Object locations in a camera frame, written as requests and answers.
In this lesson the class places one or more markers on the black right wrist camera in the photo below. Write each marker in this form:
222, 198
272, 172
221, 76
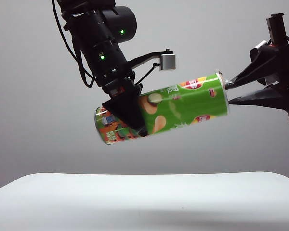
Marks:
257, 49

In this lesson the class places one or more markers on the green chips tub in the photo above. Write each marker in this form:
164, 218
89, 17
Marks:
187, 106

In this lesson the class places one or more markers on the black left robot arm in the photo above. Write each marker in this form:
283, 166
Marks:
96, 31

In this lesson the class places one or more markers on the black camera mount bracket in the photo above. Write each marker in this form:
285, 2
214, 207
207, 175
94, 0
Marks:
144, 57

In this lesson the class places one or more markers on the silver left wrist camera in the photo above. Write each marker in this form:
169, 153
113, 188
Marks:
167, 61

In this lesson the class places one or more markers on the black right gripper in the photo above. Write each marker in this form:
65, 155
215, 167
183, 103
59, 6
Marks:
278, 31

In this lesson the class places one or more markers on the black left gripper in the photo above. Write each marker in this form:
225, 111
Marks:
120, 81

